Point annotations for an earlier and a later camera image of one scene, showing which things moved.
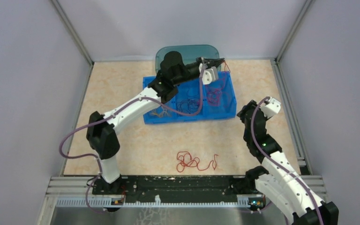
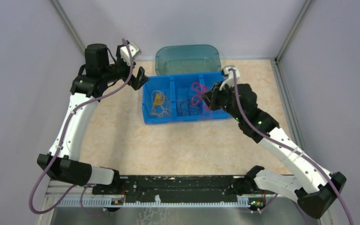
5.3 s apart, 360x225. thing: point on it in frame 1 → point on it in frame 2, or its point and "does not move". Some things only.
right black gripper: [242, 114] → [211, 97]
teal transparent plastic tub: [190, 54] does not move
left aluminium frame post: [70, 29] does not move
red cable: [185, 160] → [197, 99]
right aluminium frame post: [294, 29] does not move
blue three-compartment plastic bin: [196, 101] does not move
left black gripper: [210, 63] → [137, 81]
